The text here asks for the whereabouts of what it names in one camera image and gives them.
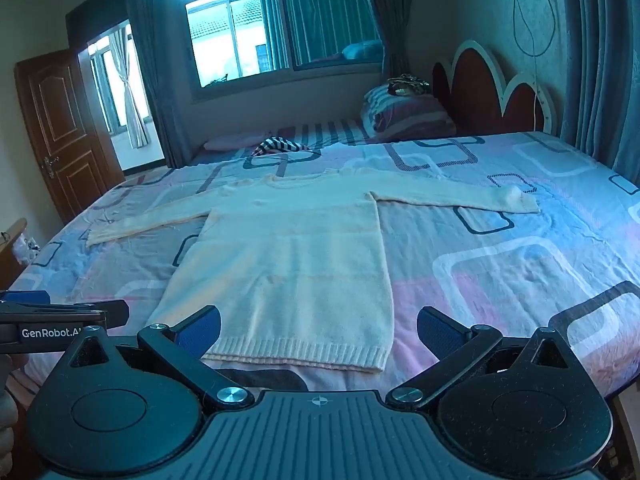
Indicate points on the black white striped garment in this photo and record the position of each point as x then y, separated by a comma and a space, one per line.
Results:
280, 146

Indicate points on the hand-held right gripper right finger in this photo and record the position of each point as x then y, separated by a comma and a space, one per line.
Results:
440, 334

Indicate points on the red and white headboard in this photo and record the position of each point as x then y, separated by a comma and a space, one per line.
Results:
480, 95

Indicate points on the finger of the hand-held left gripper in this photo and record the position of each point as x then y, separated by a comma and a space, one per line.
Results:
117, 310
35, 297

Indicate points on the blue cushion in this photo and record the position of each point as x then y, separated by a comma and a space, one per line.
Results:
362, 50

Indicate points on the pastel square-patterned bedsheet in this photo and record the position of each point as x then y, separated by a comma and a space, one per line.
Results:
500, 270

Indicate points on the striped folded pillow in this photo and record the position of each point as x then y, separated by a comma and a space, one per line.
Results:
410, 115

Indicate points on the person's left hand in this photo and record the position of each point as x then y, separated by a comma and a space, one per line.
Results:
7, 430

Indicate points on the striped mattress sheet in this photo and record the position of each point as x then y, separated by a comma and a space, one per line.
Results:
330, 132

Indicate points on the white sheer curtain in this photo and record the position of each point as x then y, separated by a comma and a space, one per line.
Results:
131, 90

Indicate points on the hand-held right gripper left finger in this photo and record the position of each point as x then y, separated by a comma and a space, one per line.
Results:
199, 334

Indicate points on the sliding glass window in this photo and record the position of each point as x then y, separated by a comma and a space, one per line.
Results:
260, 25

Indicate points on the brown wooden furniture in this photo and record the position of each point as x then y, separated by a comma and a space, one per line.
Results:
10, 260

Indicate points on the grey-blue curtain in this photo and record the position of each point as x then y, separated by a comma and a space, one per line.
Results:
152, 60
605, 60
387, 15

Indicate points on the brown wooden door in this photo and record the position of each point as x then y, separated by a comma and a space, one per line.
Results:
65, 135

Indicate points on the gold patterned bag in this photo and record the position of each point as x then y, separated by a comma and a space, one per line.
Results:
407, 85

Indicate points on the cream knitted sweater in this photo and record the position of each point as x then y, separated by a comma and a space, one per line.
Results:
290, 270

